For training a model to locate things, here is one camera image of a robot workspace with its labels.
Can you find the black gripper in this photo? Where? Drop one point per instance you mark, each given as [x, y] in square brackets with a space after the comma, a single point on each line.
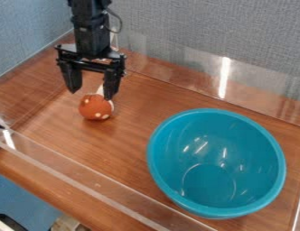
[108, 61]

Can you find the red toy mushroom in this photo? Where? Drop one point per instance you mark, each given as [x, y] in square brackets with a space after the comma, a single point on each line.
[94, 107]

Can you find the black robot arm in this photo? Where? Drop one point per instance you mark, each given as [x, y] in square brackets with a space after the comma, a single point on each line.
[90, 53]

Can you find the blue plastic bowl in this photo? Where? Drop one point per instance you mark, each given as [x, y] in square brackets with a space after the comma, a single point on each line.
[216, 162]

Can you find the clear acrylic left panel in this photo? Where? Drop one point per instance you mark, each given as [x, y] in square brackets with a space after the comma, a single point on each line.
[33, 86]

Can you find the clear acrylic panel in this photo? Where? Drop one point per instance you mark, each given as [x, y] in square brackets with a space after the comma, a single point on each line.
[245, 85]
[33, 86]
[81, 188]

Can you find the clear acrylic front panel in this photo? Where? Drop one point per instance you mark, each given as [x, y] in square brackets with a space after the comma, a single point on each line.
[81, 188]

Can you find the clear acrylic back panel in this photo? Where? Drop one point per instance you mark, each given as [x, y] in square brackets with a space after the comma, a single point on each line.
[245, 85]

